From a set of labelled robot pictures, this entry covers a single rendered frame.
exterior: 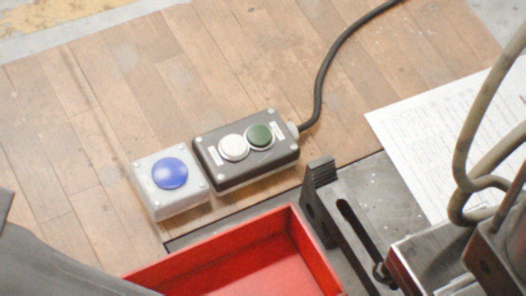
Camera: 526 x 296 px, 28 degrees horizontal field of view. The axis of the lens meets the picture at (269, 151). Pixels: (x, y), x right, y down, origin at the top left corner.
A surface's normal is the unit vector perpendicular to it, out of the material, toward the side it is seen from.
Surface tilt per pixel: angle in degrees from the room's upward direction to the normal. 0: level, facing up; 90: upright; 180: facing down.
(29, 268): 27
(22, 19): 0
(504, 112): 1
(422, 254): 0
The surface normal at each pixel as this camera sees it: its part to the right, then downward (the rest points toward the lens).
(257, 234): 0.47, 0.77
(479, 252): -0.88, 0.36
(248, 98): 0.08, -0.53
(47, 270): 0.51, -0.40
